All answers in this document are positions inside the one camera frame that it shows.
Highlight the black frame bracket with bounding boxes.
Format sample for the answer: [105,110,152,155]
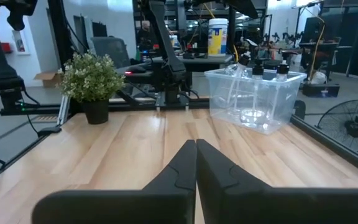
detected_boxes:
[37,125,62,138]

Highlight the framed wall picture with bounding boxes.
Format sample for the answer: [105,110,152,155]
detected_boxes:
[12,29,30,56]

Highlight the brown cardboard box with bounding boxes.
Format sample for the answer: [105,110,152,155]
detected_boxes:
[33,70,62,88]

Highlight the black computer monitor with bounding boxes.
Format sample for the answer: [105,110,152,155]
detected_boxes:
[300,16,324,44]

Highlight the artificial green plant white flowers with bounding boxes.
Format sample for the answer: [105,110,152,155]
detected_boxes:
[57,51,126,125]

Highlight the dark grey side table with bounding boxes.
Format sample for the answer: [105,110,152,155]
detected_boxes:
[154,53,234,72]

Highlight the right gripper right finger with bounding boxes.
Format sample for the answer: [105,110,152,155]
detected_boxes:
[196,139,358,224]

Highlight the black aluminium table frame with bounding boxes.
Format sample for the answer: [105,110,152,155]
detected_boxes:
[0,96,358,189]

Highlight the black floor fan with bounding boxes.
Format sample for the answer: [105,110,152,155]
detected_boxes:
[317,98,358,162]

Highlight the person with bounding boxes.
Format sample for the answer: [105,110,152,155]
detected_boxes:
[136,20,155,52]

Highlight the yellow white wipes canister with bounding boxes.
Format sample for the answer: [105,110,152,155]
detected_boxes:
[207,17,229,57]

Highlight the clear soap bottle black pump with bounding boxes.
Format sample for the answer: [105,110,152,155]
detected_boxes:
[267,63,291,124]
[239,58,270,128]
[214,51,252,110]

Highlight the silver aluminium bar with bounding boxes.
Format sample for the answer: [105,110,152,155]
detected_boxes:
[57,94,71,126]

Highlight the thin yellow cable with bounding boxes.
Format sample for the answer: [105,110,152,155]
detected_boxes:
[305,7,326,80]

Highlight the large square clear plastic tub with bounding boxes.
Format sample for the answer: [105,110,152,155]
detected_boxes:
[204,67,307,135]

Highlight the black box on floor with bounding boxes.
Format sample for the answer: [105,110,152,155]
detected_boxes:
[302,82,341,98]

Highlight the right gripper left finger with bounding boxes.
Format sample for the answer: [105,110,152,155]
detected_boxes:
[31,139,198,224]

